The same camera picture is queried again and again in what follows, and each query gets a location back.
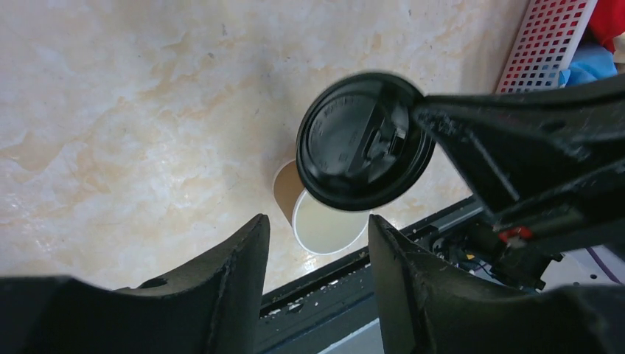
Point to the blue cartoon packet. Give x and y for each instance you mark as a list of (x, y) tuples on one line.
[(590, 62)]

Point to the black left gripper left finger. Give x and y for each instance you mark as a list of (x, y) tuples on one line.
[(209, 304)]

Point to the black plastic cup lid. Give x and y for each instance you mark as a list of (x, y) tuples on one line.
[(358, 146)]

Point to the red snack packet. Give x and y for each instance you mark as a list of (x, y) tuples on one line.
[(607, 22)]

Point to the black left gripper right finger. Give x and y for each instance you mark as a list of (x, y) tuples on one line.
[(427, 305)]

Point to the brown paper coffee cup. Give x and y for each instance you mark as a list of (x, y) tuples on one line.
[(318, 228)]

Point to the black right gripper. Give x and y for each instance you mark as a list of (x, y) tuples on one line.
[(547, 167)]

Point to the white plastic basket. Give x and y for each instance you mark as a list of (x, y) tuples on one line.
[(545, 44)]

